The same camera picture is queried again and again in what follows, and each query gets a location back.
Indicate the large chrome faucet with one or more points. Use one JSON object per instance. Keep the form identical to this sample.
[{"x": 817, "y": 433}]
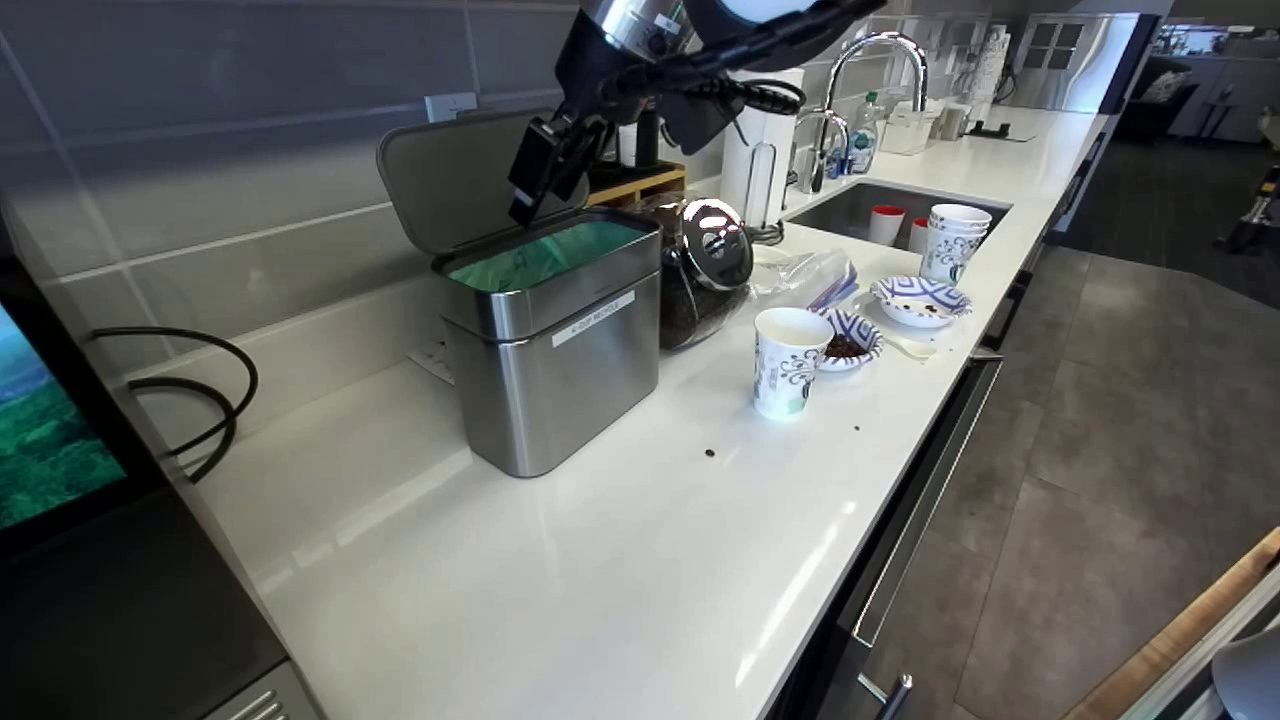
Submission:
[{"x": 872, "y": 45}]

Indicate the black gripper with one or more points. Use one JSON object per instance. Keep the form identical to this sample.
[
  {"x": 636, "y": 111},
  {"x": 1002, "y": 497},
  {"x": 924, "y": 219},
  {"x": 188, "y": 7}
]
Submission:
[{"x": 584, "y": 80}]

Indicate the blue paper plate, few beans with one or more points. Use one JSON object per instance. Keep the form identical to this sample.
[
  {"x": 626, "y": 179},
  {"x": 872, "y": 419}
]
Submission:
[{"x": 916, "y": 306}]

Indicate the red cup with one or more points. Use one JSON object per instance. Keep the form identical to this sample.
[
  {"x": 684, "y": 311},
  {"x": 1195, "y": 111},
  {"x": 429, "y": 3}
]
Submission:
[
  {"x": 886, "y": 227},
  {"x": 916, "y": 232}
]

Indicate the wooden furniture edge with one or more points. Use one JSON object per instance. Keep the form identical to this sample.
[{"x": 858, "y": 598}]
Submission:
[{"x": 1172, "y": 624}]

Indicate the black monitor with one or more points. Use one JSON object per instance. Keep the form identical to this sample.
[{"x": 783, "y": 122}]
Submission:
[{"x": 55, "y": 443}]

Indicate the steel sink basin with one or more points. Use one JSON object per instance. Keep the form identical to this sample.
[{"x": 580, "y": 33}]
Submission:
[{"x": 853, "y": 215}]

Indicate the wooden holder box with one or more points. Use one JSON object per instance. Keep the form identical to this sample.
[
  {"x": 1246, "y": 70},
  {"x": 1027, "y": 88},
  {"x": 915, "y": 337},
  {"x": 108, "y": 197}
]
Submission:
[{"x": 641, "y": 187}]

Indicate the green bin liner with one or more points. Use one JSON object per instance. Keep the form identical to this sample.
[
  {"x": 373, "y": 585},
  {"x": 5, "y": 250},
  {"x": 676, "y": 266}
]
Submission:
[{"x": 543, "y": 255}]

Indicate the clear zip plastic bag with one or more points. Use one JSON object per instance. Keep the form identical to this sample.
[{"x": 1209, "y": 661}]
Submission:
[{"x": 825, "y": 285}]

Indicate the white patterned mug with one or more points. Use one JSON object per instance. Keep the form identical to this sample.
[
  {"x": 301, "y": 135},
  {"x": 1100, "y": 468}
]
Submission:
[{"x": 955, "y": 266}]

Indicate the white wall outlet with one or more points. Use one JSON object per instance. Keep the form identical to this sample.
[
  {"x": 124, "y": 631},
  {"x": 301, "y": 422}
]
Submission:
[{"x": 451, "y": 106}]

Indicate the dark grey bin lid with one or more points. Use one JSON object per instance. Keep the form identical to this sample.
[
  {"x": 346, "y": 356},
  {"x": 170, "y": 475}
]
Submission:
[{"x": 444, "y": 181}]

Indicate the soap bottle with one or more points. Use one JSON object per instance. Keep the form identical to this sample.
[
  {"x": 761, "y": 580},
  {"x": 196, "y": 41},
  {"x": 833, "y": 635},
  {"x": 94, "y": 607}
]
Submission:
[{"x": 871, "y": 135}]

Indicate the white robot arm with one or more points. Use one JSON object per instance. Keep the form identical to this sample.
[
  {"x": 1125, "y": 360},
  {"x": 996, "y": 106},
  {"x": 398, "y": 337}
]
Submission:
[{"x": 641, "y": 20}]

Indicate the small chrome faucet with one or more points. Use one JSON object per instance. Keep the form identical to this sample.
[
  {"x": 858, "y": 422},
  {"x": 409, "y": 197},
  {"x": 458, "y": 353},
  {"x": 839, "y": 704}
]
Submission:
[{"x": 830, "y": 152}]

